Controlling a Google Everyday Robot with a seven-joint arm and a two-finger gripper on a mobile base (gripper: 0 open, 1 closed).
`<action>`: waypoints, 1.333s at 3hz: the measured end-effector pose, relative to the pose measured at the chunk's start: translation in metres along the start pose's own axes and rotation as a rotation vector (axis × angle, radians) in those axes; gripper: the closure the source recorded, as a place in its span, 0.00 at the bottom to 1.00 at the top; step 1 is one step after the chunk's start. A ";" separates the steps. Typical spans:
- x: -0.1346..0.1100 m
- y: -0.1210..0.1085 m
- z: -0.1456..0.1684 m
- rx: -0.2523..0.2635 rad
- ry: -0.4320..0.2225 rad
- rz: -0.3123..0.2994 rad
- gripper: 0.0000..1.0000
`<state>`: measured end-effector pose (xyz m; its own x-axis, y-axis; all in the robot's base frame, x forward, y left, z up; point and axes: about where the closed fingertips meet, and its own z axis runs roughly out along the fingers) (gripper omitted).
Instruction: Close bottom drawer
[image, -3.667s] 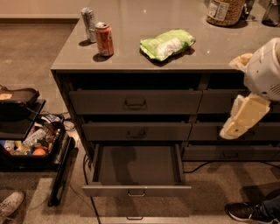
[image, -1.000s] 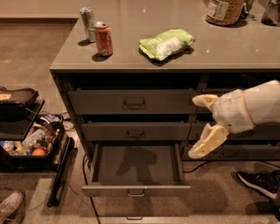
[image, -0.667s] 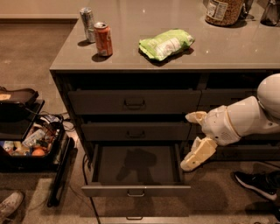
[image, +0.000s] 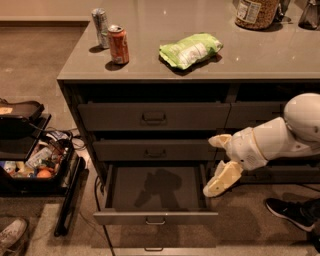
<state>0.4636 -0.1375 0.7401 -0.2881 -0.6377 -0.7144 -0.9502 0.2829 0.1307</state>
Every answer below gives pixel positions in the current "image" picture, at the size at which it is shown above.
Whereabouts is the green chip bag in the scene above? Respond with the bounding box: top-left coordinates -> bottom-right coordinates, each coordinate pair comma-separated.
159,33 -> 223,70

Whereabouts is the grey drawer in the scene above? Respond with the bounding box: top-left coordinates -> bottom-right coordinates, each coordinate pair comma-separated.
94,163 -> 218,225
216,141 -> 320,166
93,139 -> 216,161
237,160 -> 320,184
225,101 -> 285,129
78,102 -> 230,131

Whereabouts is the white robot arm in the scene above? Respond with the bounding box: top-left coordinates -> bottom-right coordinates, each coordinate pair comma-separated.
203,93 -> 320,197

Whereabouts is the white sneaker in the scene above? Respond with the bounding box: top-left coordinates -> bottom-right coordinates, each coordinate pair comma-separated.
0,218 -> 27,256

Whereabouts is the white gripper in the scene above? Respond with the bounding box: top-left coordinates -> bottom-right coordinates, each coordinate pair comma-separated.
203,127 -> 268,197

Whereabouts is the black sneaker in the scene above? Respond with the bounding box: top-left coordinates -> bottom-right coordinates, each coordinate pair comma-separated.
265,198 -> 315,232

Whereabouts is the dark object on counter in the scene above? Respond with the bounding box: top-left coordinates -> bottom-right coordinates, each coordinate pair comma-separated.
298,0 -> 319,30

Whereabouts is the black tray lid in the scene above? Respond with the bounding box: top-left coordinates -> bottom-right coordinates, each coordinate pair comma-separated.
0,99 -> 44,123

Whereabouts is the silver soda can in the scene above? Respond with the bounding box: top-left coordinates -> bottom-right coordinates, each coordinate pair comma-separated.
91,8 -> 109,49

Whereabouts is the grey drawer cabinet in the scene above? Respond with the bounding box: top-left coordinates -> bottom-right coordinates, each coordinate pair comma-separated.
58,0 -> 320,193

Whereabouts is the orange soda can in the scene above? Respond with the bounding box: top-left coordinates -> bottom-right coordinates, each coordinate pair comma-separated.
108,24 -> 129,65

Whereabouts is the black bin with groceries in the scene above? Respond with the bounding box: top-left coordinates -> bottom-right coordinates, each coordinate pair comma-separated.
0,131 -> 74,196

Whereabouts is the orange fruit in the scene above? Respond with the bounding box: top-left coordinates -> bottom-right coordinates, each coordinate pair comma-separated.
37,170 -> 52,178

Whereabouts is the black floor bar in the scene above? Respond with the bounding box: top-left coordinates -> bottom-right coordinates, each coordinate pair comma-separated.
54,157 -> 85,237

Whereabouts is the large clear snack jar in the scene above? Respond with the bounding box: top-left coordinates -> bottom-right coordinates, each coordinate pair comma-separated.
235,0 -> 279,30

